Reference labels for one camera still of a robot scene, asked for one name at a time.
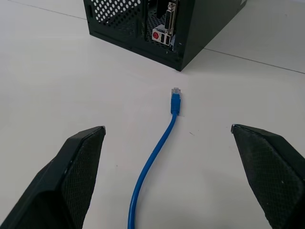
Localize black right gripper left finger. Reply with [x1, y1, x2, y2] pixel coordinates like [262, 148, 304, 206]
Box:
[0, 125, 107, 229]

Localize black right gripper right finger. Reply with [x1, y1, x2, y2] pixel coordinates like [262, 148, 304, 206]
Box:
[231, 124, 305, 229]

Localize silver port panel with connectors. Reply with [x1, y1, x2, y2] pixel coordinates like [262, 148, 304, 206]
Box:
[152, 1, 177, 46]

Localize black computer case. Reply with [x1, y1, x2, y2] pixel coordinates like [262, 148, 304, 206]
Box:
[83, 0, 246, 72]

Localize blue ethernet cable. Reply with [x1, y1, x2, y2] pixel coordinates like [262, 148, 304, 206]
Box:
[128, 87, 182, 229]

